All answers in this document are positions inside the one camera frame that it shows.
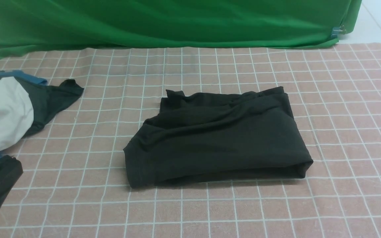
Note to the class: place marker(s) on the white shirt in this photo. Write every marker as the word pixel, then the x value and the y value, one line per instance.
pixel 16 112

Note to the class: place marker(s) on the dark gray long-sleeve shirt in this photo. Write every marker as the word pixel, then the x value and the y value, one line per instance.
pixel 212 137

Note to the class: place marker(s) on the blue and gray garment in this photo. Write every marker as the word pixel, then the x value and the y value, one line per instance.
pixel 47 100

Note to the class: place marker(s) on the green backdrop cloth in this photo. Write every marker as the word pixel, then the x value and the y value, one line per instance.
pixel 43 25

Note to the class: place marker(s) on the pink checkered tablecloth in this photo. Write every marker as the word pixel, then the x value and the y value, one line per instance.
pixel 74 183

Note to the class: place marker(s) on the blue clip on backdrop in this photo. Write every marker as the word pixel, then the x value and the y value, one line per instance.
pixel 337 31

